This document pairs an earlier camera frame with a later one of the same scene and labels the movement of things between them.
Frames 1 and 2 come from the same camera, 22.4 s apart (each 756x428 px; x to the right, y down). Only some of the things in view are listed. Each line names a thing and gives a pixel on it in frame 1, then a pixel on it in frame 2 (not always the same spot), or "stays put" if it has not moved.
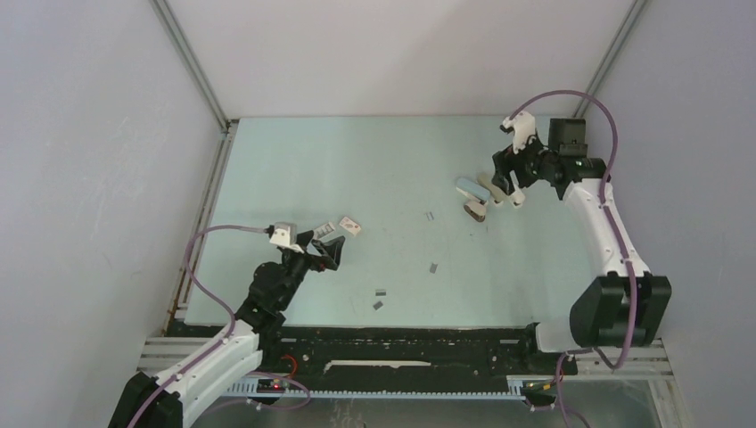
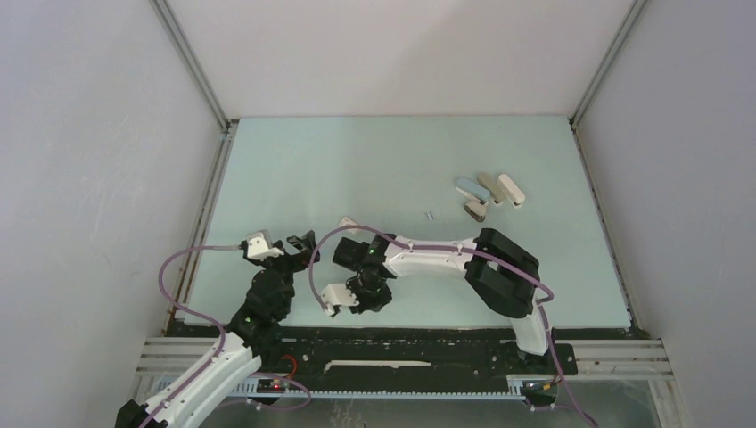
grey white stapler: [496, 192] stays put
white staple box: [349, 226] stays put
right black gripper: [505, 161] -> [367, 303]
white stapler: [516, 197] stays put
